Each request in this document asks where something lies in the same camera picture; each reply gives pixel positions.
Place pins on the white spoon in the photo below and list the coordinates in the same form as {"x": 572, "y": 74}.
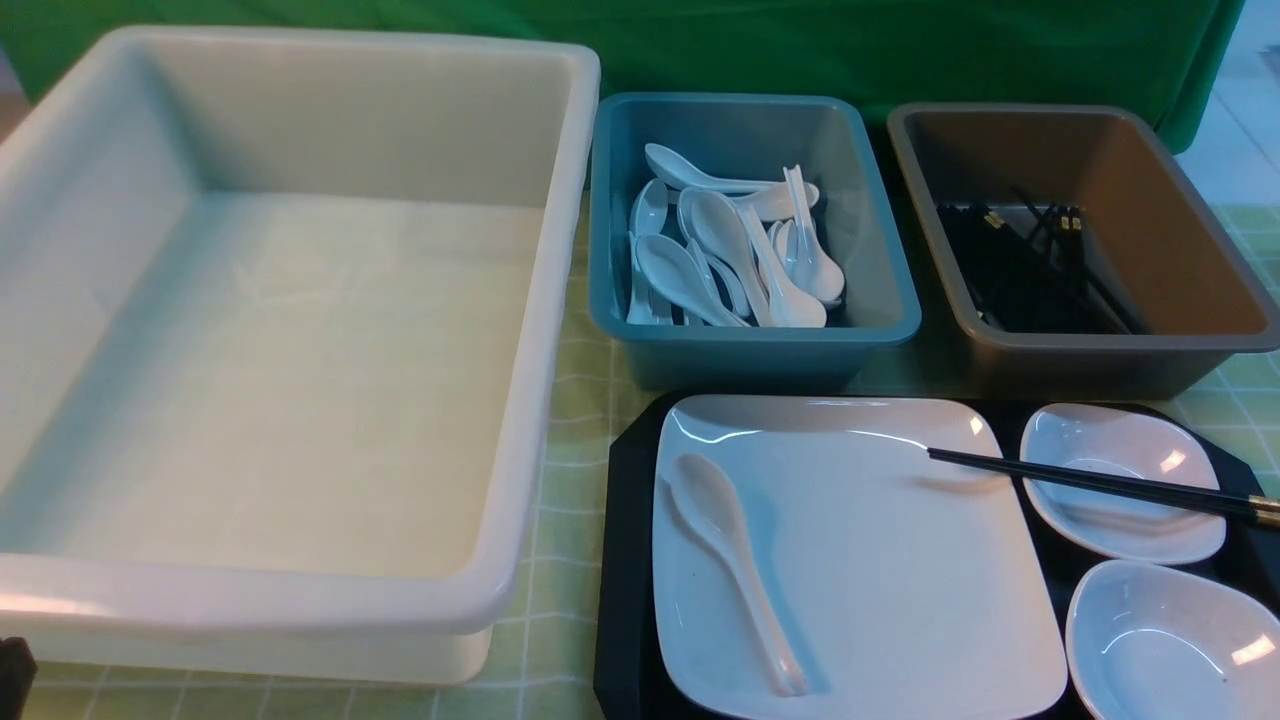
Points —
{"x": 738, "y": 239}
{"x": 707, "y": 502}
{"x": 814, "y": 271}
{"x": 647, "y": 216}
{"x": 769, "y": 198}
{"x": 677, "y": 275}

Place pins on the large white square plate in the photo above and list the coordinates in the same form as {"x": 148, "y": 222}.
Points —
{"x": 909, "y": 588}

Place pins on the white small dish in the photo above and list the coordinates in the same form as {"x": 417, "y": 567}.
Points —
{"x": 1148, "y": 642}
{"x": 1116, "y": 442}

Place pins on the black chopstick pair gold tip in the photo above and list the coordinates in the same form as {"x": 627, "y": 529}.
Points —
{"x": 1258, "y": 510}

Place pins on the teal plastic bin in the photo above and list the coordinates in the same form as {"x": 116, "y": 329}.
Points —
{"x": 751, "y": 137}

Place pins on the green checked tablecloth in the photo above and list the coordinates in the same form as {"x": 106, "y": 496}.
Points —
{"x": 542, "y": 652}

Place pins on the large white plastic tub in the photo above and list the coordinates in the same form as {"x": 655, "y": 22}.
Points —
{"x": 280, "y": 312}

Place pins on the black chopsticks pile in bin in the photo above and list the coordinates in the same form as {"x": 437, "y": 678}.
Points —
{"x": 1037, "y": 280}

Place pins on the brown plastic bin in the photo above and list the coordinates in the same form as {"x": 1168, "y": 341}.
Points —
{"x": 1148, "y": 233}

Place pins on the green backdrop cloth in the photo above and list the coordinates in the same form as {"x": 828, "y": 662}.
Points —
{"x": 1156, "y": 59}

